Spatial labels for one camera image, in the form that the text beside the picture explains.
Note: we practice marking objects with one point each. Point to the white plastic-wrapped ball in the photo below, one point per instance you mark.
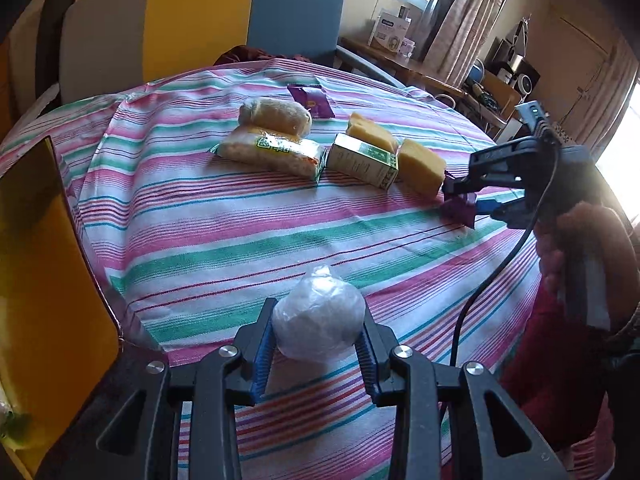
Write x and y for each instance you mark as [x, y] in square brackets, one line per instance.
[320, 319]

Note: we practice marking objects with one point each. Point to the wooden desk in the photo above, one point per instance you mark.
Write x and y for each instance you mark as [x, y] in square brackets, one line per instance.
[412, 73]

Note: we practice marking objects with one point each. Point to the yellow sponge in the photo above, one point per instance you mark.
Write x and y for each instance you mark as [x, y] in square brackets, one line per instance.
[368, 131]
[421, 168]

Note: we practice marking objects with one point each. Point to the snack pack yellow label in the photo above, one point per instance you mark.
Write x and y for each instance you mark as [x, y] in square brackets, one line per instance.
[272, 150]

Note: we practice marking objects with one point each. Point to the purple snack packet front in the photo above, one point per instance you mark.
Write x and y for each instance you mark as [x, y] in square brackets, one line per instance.
[460, 208]

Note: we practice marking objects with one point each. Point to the white cardboard box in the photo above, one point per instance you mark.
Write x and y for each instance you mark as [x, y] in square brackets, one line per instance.
[389, 32]

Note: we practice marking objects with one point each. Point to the yellow sponge rear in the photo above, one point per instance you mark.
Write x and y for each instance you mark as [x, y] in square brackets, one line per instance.
[368, 131]

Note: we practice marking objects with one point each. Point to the dark red cloth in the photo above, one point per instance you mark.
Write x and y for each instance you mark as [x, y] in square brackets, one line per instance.
[244, 53]

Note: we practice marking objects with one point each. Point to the dark red storage box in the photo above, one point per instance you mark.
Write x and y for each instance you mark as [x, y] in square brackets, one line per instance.
[82, 384]

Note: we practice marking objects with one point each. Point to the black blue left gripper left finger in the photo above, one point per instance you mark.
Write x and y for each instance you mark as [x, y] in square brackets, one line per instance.
[210, 399]

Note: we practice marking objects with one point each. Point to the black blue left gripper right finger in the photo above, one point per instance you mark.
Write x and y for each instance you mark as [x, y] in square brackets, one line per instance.
[490, 437]

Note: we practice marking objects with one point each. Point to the beige sock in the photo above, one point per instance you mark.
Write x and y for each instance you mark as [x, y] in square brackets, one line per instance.
[287, 117]

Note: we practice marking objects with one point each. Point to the striped bed sheet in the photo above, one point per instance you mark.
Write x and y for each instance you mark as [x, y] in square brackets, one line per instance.
[195, 244]

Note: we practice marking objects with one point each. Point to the yellow sponge right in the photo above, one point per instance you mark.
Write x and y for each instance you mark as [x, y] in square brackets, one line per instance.
[421, 168]

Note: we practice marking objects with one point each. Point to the grey yellow blue headboard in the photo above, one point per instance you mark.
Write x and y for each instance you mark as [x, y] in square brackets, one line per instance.
[91, 47]

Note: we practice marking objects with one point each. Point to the person's right hand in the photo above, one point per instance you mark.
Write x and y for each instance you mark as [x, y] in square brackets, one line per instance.
[602, 228]

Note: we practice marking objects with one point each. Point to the purple snack packet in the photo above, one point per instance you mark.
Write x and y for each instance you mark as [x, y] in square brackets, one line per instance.
[460, 208]
[313, 100]

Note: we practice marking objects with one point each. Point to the black speaker set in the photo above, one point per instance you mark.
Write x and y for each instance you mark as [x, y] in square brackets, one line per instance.
[510, 66]

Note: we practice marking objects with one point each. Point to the green white small carton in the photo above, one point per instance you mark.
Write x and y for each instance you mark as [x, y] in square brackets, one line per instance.
[362, 161]

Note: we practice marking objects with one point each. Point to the purple snack packet rear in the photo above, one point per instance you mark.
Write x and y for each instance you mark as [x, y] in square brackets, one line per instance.
[313, 100]

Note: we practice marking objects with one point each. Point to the patterned curtain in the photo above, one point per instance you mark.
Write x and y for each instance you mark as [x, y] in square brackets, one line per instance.
[459, 39]

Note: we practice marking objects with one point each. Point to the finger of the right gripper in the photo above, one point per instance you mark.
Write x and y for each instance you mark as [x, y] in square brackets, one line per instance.
[516, 214]
[508, 165]

